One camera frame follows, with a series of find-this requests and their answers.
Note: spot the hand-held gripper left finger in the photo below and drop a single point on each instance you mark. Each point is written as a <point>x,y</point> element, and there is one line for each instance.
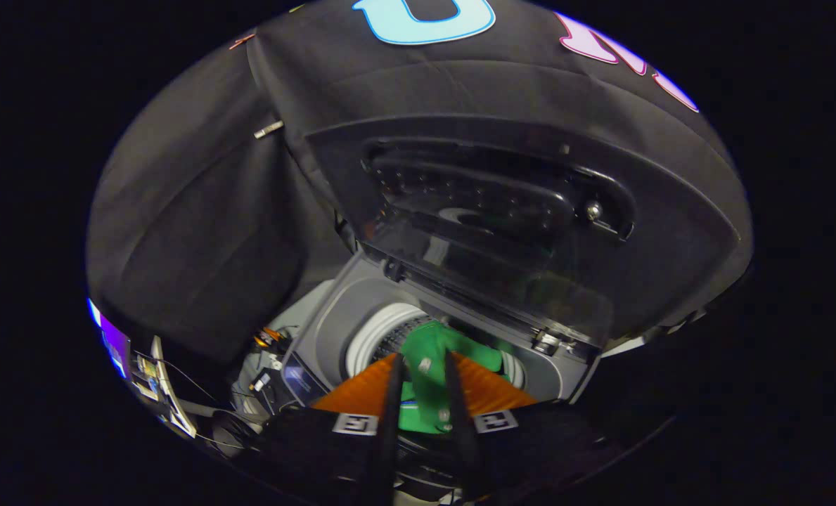
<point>389,422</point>

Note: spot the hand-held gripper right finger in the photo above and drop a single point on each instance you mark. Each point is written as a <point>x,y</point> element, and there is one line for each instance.
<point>460,414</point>

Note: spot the green polo shirt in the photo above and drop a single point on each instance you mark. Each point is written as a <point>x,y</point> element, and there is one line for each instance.
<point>432,344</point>

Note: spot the dark washing machine lid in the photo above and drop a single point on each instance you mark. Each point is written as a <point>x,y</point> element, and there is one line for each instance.
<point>671,246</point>

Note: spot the orange and black object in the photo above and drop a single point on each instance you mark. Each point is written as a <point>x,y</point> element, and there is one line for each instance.
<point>270,339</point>

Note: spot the white board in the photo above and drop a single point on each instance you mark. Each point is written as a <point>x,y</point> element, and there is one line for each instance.
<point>168,393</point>

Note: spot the glowing computer screen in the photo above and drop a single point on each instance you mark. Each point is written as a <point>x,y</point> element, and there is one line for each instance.
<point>114,344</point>

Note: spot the silver metal clip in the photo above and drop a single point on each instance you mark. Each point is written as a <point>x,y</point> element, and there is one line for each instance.
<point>268,128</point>

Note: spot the copper metal clip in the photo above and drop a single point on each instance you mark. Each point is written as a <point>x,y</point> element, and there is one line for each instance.
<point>242,41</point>

